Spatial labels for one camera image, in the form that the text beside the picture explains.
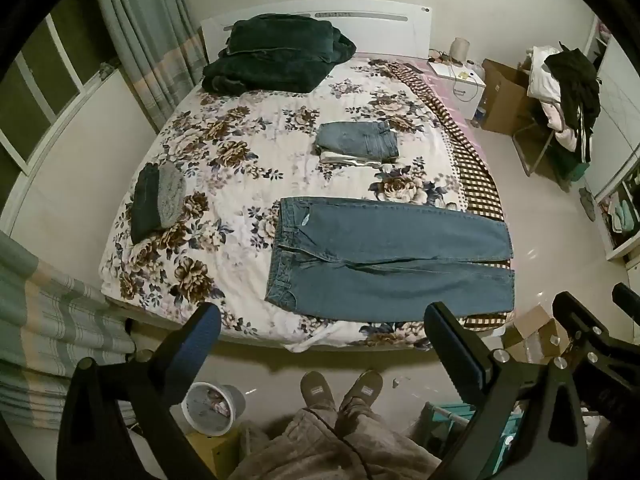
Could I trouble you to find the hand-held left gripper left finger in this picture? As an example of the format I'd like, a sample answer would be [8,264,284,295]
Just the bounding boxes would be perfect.
[56,302,222,480]

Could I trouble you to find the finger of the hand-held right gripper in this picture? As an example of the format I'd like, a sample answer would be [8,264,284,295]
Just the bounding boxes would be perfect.
[612,282,640,313]
[552,291,640,413]

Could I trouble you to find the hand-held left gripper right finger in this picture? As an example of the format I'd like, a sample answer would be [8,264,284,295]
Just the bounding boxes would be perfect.
[424,301,588,480]

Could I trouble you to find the blue denim pants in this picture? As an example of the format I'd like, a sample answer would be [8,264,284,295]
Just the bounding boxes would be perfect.
[264,196,516,322]

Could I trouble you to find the small cardboard box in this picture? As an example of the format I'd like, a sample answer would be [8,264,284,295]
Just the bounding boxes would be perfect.
[502,304,571,361]

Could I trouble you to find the teal plastic basket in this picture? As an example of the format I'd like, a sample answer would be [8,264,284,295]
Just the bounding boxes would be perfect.
[415,400,531,480]

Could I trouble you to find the white trash bin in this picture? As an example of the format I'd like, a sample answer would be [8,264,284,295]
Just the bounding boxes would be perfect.
[181,381,247,436]

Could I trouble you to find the teal folded clothes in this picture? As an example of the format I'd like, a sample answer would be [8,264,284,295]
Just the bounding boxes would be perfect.
[612,200,635,233]

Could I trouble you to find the person's right shoe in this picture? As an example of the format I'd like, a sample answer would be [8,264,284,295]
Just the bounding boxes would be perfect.
[340,370,384,411]

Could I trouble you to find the person's shoe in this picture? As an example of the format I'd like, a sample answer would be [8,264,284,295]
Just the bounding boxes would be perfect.
[340,370,384,411]
[300,371,337,413]

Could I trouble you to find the yellow box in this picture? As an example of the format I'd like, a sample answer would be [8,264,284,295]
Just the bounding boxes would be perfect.
[187,427,241,480]

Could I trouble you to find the person's left shoe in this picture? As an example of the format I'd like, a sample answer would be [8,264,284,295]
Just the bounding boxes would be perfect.
[300,371,337,413]

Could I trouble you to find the folded dark garment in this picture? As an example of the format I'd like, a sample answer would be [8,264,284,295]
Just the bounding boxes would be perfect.
[130,164,163,245]

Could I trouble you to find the grey knit garment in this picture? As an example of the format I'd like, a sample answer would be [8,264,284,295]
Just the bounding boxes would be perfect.
[156,162,187,226]

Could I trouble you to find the grey-green striped curtain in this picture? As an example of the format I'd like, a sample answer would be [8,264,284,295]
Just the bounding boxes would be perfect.
[0,232,138,431]
[90,0,208,133]

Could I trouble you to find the person's beige trousers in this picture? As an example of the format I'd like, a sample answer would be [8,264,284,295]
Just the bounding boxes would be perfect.
[227,405,443,480]

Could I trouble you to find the brown checkered bed sheet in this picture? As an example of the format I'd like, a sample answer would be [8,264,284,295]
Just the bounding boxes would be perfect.
[370,59,516,331]

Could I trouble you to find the floral bed blanket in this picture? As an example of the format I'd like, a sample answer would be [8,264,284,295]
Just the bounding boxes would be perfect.
[100,52,516,351]

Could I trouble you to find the metal folding chair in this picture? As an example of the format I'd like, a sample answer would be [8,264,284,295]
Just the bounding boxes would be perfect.
[512,100,576,178]

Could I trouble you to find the white wardrobe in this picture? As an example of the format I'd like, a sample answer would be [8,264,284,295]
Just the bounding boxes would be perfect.
[582,15,640,261]

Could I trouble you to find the black garment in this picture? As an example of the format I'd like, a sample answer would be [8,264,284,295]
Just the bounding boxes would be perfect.
[544,49,601,163]

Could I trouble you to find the folded white cloth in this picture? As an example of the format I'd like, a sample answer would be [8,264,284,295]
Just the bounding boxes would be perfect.
[319,150,396,167]

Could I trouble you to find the folded blue jeans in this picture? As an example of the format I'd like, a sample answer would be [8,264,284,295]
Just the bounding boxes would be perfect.
[315,121,401,160]

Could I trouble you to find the large cardboard box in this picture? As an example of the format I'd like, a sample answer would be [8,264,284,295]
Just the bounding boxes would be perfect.
[480,59,538,136]

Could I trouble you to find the white clothes pile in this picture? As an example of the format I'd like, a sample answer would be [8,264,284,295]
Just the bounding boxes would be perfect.
[525,46,576,151]

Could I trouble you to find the white nightstand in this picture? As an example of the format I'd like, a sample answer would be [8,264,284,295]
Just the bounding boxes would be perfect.
[427,57,487,121]

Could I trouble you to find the dark green plush blanket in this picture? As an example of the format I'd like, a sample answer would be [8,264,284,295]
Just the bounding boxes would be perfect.
[202,15,358,95]

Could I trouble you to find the white-framed window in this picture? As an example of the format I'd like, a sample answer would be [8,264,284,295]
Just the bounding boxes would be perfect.
[0,10,121,176]

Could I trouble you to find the white headboard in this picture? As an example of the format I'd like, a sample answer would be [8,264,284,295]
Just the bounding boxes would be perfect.
[200,2,432,61]

